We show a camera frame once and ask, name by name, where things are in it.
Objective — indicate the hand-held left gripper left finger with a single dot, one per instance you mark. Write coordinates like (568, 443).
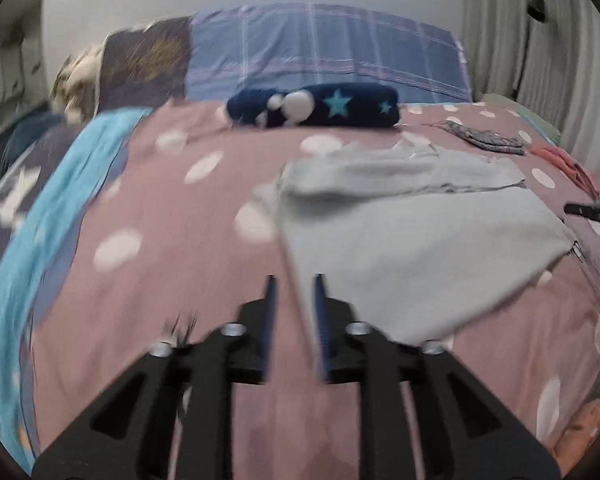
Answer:
(269, 320)

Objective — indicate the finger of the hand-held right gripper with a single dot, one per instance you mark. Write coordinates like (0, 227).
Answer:
(592, 211)

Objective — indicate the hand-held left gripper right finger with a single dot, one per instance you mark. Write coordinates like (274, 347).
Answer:
(322, 330)

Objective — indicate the large grey t-shirt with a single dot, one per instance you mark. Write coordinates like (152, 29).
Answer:
(420, 260)

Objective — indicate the folded pink garment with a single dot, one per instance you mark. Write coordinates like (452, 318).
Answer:
(570, 165)

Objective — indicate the pink dotted deer blanket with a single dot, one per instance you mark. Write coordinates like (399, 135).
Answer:
(180, 260)

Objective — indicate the green pillow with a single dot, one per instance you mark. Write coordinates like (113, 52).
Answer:
(520, 107)

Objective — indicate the folded floral cloth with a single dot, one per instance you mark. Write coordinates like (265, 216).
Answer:
(485, 137)

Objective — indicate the grey curtain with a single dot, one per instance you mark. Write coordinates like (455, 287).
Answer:
(570, 75)

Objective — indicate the purple pillow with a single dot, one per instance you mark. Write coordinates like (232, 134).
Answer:
(464, 65)

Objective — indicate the black floor lamp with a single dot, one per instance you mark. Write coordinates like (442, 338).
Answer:
(536, 7)

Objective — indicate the navy star-print cloth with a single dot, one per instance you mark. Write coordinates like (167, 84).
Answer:
(350, 105)

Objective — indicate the dark patterned bedcover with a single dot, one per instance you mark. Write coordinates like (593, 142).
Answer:
(45, 155)

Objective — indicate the blue plaid pillow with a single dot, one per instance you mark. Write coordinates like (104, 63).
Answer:
(330, 45)

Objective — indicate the dark tree-print pillow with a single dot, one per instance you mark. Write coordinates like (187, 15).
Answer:
(145, 65)

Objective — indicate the dark blue cushion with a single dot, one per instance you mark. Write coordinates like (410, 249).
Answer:
(30, 132)

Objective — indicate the beige garment pile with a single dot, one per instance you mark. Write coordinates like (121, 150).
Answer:
(80, 80)

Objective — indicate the white cabinet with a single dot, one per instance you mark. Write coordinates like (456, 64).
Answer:
(20, 75)

